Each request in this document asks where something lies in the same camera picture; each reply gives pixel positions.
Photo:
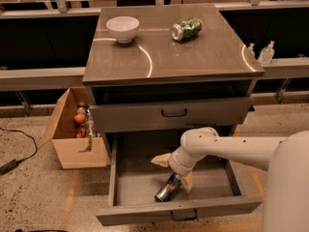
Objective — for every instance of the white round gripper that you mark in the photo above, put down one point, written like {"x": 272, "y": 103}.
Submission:
{"x": 176, "y": 163}

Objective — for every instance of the blue silver redbull can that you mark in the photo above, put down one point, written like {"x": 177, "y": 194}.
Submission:
{"x": 164, "y": 194}

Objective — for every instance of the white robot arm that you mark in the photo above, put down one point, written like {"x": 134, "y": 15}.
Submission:
{"x": 285, "y": 159}

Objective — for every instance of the open grey middle drawer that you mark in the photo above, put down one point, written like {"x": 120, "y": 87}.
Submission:
{"x": 220, "y": 187}

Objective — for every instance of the closed grey top drawer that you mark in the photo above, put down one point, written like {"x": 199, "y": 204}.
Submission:
{"x": 169, "y": 115}

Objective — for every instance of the grey drawer cabinet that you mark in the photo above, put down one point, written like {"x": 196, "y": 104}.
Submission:
{"x": 153, "y": 67}

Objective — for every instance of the green soda can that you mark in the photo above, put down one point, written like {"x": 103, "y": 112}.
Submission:
{"x": 186, "y": 29}

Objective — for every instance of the brown cardboard box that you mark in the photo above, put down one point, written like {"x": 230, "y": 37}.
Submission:
{"x": 61, "y": 130}

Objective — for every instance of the orange round fruit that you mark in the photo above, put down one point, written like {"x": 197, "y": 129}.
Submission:
{"x": 79, "y": 118}

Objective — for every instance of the small clear pump bottle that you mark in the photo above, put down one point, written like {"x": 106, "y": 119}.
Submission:
{"x": 251, "y": 48}

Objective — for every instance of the white ceramic bowl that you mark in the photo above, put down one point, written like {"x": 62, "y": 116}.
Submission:
{"x": 123, "y": 28}

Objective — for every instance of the grey metal rail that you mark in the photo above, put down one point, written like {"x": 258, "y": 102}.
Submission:
{"x": 41, "y": 79}

